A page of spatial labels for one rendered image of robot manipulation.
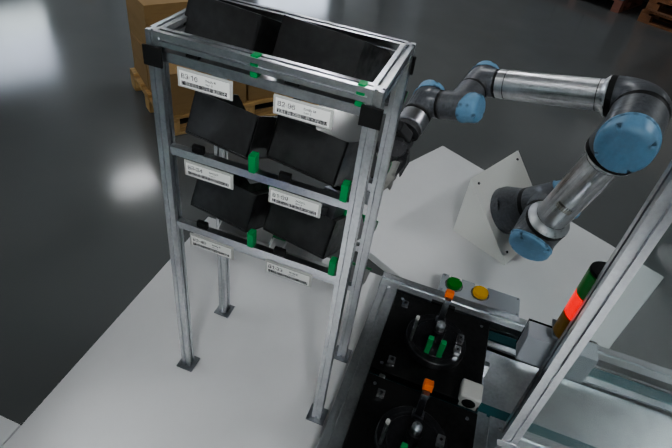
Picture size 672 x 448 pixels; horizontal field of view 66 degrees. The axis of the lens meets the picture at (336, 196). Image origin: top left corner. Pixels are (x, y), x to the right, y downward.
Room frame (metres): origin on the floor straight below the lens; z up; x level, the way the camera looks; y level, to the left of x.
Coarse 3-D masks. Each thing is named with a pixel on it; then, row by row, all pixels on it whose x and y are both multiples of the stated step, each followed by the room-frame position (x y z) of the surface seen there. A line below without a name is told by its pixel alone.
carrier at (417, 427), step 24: (384, 384) 0.63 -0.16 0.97; (360, 408) 0.57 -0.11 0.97; (384, 408) 0.58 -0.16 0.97; (408, 408) 0.57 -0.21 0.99; (432, 408) 0.59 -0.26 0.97; (456, 408) 0.60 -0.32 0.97; (360, 432) 0.52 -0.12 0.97; (384, 432) 0.49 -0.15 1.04; (408, 432) 0.50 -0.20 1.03; (432, 432) 0.53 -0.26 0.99; (456, 432) 0.55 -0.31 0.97
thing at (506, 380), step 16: (496, 336) 0.82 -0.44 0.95; (496, 352) 0.80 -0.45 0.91; (512, 352) 0.79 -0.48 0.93; (496, 368) 0.75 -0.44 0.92; (512, 368) 0.76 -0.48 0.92; (528, 368) 0.77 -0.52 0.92; (400, 384) 0.65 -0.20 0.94; (496, 384) 0.71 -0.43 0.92; (512, 384) 0.72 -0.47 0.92; (528, 384) 0.72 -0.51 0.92; (496, 400) 0.67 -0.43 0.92; (512, 400) 0.67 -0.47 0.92; (496, 416) 0.61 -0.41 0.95
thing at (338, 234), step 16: (272, 208) 0.71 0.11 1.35; (288, 208) 0.70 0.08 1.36; (272, 224) 0.69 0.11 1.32; (288, 224) 0.68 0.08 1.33; (304, 224) 0.68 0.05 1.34; (320, 224) 0.67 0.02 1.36; (336, 224) 0.67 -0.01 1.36; (288, 240) 0.67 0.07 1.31; (304, 240) 0.66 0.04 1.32; (320, 240) 0.66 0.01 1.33; (336, 240) 0.68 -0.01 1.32; (320, 256) 0.64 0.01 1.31
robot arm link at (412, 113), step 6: (408, 108) 1.19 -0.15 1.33; (414, 108) 1.19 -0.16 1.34; (402, 114) 1.18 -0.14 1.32; (408, 114) 1.17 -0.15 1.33; (414, 114) 1.17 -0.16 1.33; (420, 114) 1.17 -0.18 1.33; (414, 120) 1.15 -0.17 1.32; (420, 120) 1.16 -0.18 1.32; (426, 120) 1.17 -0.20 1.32; (420, 126) 1.15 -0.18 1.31; (426, 126) 1.18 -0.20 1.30
